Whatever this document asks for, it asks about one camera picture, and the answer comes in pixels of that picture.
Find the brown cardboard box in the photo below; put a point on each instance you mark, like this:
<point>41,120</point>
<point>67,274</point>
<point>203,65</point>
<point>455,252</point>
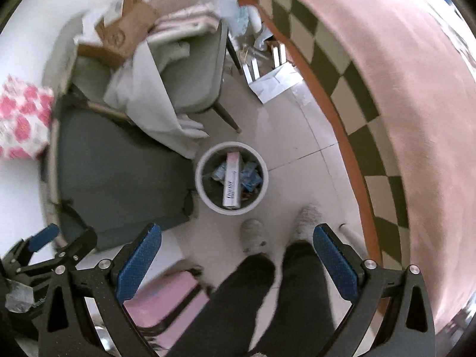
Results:
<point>122,33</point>

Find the grey chair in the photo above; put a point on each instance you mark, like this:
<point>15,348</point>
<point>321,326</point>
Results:
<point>193,70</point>

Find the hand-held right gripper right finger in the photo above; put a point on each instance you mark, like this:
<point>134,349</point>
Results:
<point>334,264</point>

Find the pink white patterned bag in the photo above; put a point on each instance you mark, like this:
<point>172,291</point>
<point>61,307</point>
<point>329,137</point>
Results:
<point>22,119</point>

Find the pink tablecloth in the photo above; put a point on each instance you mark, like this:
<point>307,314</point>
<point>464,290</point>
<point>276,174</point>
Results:
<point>372,81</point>

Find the person's right leg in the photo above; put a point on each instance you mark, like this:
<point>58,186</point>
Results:
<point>301,290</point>

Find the folded striped beige cloth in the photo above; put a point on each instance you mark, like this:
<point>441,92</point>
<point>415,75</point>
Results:
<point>186,20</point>

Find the grey fuzzy sock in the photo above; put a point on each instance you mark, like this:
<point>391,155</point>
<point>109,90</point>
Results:
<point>305,223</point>
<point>254,236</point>

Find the long white box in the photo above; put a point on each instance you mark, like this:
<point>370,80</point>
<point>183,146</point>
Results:
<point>232,178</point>

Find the dark grey seat cushion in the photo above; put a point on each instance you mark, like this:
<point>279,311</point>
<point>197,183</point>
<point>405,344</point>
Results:
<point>111,178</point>

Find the person's leg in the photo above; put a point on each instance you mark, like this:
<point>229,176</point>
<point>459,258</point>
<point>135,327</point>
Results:
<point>301,290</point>
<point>238,297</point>

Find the person's left leg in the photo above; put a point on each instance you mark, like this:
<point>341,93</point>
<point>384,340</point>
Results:
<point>238,297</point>

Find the white cloth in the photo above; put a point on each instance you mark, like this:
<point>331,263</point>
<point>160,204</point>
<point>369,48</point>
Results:
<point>148,93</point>

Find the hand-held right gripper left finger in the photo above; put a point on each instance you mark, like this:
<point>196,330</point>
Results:
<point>139,260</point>

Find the white paper bag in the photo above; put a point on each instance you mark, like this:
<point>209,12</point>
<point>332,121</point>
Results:
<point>275,81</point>

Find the white trash bin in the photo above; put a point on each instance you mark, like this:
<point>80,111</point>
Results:
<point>208,197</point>

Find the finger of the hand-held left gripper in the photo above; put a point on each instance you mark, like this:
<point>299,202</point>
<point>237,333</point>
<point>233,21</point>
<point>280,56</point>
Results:
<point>78,241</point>
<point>42,238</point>

